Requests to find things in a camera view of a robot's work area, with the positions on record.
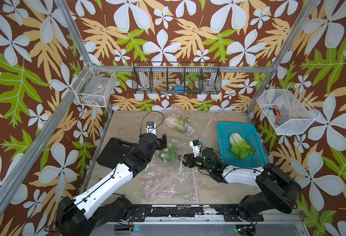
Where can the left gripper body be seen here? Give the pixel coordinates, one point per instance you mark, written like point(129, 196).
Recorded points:
point(157, 145)

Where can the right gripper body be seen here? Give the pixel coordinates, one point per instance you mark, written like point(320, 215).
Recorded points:
point(199, 162)

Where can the zip-top bag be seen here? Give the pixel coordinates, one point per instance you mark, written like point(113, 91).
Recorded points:
point(176, 166)
point(198, 123)
point(169, 182)

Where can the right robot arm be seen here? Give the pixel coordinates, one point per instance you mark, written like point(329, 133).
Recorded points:
point(277, 190)

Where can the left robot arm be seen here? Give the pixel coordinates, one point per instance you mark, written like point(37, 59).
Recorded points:
point(82, 214)

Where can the black plastic case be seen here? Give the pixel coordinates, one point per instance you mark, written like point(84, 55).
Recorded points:
point(113, 152)

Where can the blue small box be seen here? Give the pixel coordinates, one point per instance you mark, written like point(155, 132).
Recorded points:
point(179, 89)

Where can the teal plastic basket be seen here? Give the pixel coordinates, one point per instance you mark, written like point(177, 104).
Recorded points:
point(247, 132)

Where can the orange black tool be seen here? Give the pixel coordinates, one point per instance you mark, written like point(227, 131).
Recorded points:
point(278, 119)

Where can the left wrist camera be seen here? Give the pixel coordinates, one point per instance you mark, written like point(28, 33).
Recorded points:
point(151, 127)

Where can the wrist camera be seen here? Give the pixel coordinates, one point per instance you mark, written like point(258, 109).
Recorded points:
point(196, 145)
point(151, 127)

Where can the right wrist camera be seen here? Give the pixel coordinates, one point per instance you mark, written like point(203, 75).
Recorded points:
point(196, 145)

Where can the black wire basket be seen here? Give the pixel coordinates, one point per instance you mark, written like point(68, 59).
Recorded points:
point(162, 77)

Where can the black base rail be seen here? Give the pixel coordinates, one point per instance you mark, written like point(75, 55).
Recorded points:
point(184, 213)

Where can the white wire basket left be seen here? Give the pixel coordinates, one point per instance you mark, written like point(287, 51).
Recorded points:
point(94, 86)

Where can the white wire basket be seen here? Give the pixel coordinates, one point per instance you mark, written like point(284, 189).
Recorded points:
point(296, 112)
point(94, 86)

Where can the white wire basket right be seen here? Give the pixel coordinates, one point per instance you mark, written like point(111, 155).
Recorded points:
point(296, 112)

